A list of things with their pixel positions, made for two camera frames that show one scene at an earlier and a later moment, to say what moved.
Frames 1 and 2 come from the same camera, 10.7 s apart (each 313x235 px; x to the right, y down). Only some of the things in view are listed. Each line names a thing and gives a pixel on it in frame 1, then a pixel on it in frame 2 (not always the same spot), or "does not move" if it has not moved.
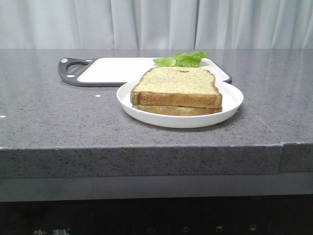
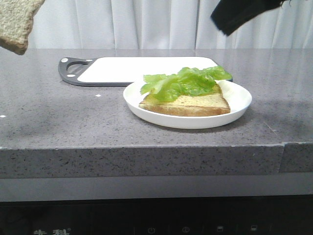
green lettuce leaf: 190,59 -> 187,82
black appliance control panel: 291,214 does not move
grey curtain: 156,24 does not move
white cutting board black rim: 112,72 does not move
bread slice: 177,86 -> 16,20
